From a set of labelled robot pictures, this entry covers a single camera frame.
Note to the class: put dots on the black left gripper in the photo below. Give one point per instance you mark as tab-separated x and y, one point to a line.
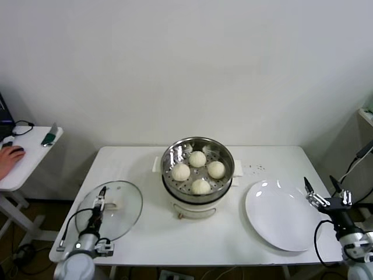
96	220

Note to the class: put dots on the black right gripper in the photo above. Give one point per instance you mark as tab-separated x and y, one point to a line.
339	210

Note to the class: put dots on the white steamed baozi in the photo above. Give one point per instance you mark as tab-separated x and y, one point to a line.
180	172
216	169
198	159
201	186

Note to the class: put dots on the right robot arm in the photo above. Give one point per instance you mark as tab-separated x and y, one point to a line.
358	268

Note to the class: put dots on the perforated steel steamer basket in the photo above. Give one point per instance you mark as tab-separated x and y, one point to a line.
169	157

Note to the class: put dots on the person's bare hand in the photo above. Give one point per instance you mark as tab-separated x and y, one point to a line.
8	160

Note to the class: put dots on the white round plate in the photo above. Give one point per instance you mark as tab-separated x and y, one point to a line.
279	216

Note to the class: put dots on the white side table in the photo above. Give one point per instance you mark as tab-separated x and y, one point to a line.
32	157

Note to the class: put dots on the white shelf board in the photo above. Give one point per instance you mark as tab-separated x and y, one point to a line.
366	118

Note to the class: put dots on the dark computer mouse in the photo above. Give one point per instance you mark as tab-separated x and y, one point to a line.
20	149

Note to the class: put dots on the white floor power strip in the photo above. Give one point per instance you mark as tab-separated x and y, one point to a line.
20	253

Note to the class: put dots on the grey floor power strip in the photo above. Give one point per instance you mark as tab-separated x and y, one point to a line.
170	275

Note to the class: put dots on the small white black gadget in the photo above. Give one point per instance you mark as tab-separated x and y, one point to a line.
7	142

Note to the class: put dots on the black laptop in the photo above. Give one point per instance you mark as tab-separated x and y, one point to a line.
5	116

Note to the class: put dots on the white floor frame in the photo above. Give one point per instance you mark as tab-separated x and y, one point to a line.
364	212

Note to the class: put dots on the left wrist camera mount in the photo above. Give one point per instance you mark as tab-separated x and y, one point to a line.
105	250

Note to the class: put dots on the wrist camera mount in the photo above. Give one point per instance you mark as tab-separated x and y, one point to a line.
105	250
357	249

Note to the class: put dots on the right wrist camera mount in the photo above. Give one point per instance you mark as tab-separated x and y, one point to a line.
357	249

